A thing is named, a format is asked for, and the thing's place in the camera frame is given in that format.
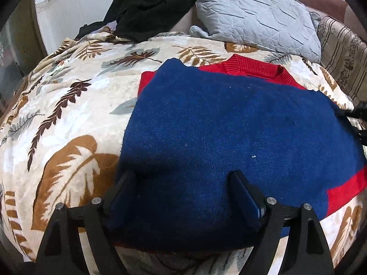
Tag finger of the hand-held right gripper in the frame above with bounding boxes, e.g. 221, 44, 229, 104
337, 103, 367, 147

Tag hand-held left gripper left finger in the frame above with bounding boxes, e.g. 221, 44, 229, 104
33, 170, 135, 275

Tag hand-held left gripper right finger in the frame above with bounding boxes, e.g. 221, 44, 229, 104
228, 170, 334, 275

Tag red and blue sweater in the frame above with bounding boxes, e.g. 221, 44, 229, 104
107, 54, 367, 250

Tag black clothes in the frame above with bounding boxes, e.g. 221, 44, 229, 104
75, 0, 197, 43

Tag brown striped cushion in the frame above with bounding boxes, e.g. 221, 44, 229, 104
317, 16, 367, 106

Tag leaf print blanket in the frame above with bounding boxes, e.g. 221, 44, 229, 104
0, 31, 367, 275

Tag grey quilted pillow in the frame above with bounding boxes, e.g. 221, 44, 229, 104
183, 0, 322, 63

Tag glass panel door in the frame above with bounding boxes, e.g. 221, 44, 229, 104
0, 6, 46, 112

